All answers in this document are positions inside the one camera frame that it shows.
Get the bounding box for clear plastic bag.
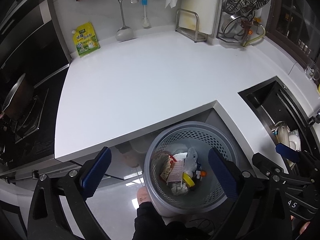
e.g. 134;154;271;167
184;147;198;177

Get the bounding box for yellow plastic lid ring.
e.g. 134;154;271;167
182;172;196;188

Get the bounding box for pink paper receipt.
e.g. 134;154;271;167
167;160;184;183

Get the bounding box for white plastic bag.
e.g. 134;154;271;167
172;152;188;161

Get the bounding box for red snack bar wrapper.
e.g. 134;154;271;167
159;155;176;182

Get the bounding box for grey perforated trash bin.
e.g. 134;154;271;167
144;121;247;217

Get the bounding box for black kitchen sink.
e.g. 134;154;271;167
239;77;319;158

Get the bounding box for person right hand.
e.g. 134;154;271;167
290;216;319;239

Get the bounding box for white dishes in sink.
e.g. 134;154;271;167
270;121;301;151

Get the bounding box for pink shoe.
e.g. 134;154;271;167
137;186;152;207

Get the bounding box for clear glass cup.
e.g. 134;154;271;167
304;60;320;81

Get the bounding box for black gas stove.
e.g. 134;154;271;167
1;89;49;147

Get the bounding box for copper saucepan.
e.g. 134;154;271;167
1;73;34;120

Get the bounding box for yellow seasoning pouch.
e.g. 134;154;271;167
72;22;100;57

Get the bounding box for steel cutting board rack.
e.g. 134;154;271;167
175;8;208;43

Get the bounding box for black lid rack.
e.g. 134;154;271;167
217;0;255;43

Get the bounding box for black range hood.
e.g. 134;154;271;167
1;0;72;98

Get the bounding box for steel spatula turner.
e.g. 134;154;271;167
116;0;134;42

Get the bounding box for blue white bottle brush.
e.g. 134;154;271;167
142;0;151;29

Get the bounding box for white cutting board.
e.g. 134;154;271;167
180;0;219;35

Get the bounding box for yellow gas hose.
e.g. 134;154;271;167
241;17;266;48

